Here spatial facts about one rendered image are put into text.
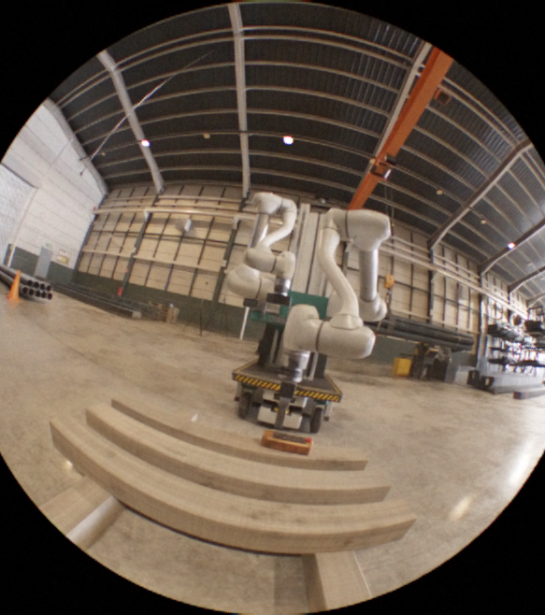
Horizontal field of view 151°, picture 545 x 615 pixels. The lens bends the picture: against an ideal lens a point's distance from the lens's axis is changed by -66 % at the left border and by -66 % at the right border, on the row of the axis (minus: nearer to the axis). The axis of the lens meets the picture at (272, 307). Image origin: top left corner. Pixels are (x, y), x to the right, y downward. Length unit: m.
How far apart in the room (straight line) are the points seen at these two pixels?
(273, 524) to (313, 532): 0.09
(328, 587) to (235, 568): 0.23
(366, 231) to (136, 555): 1.31
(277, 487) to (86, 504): 0.49
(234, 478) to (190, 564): 0.29
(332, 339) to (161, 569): 0.78
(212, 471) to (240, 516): 0.17
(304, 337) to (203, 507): 0.53
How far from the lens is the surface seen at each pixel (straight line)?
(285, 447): 0.75
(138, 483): 0.55
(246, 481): 0.61
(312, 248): 1.71
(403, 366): 7.11
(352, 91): 9.77
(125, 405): 0.88
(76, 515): 0.61
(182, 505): 0.51
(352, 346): 0.60
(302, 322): 0.63
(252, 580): 0.65
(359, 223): 0.93
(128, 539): 0.68
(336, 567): 0.60
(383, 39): 9.57
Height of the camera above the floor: 0.60
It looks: 7 degrees up
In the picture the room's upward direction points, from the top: 12 degrees clockwise
